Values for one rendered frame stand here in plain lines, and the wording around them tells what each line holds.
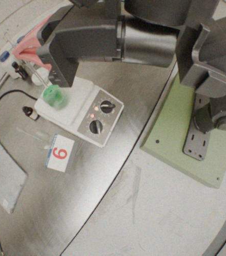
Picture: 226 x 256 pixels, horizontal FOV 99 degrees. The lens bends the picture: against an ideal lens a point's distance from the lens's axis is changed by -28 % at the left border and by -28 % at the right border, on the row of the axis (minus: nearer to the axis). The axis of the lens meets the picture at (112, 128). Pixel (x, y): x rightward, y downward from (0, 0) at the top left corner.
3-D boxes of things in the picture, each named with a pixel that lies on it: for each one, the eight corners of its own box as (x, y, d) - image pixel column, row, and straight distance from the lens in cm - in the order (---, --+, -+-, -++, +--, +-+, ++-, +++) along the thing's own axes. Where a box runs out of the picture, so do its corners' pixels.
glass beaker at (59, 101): (69, 114, 30) (55, 96, 23) (49, 114, 32) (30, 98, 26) (73, 90, 32) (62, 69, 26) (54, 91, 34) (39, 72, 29)
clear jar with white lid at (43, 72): (39, 94, 48) (28, 82, 43) (46, 80, 50) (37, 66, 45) (53, 96, 44) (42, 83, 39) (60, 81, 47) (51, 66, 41)
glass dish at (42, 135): (48, 153, 39) (44, 152, 38) (34, 146, 42) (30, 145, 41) (54, 135, 39) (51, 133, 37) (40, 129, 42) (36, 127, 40)
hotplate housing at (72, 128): (124, 107, 38) (126, 93, 31) (103, 150, 35) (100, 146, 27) (62, 83, 46) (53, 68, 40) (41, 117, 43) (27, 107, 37)
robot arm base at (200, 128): (199, 149, 26) (221, 160, 30) (209, 73, 37) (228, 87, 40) (181, 152, 33) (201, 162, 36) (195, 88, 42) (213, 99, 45)
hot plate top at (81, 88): (95, 84, 32) (95, 82, 32) (70, 128, 29) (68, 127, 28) (58, 72, 39) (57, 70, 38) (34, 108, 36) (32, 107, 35)
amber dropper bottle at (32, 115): (30, 120, 46) (18, 112, 41) (32, 111, 46) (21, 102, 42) (37, 120, 44) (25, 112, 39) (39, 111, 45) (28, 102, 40)
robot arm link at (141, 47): (108, 19, 11) (196, 34, 12) (115, -2, 16) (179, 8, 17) (113, 72, 15) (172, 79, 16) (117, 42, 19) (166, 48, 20)
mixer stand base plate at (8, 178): (28, 174, 44) (26, 174, 43) (11, 214, 55) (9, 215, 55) (-11, 126, 63) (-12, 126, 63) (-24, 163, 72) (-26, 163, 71)
